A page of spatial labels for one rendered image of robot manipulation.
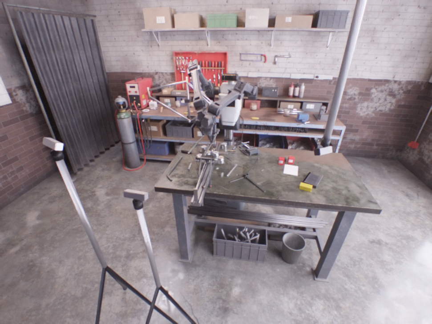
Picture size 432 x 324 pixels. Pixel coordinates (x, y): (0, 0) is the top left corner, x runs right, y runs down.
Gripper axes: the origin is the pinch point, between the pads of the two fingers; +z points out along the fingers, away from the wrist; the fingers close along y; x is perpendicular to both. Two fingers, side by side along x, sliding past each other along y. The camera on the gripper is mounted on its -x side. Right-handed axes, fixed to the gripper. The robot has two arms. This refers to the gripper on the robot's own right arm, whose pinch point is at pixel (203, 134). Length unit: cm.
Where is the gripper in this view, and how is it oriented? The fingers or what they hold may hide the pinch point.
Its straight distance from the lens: 167.8
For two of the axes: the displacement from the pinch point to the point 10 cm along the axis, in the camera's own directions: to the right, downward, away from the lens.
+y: 9.7, 1.3, -2.3
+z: 0.0, 8.7, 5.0
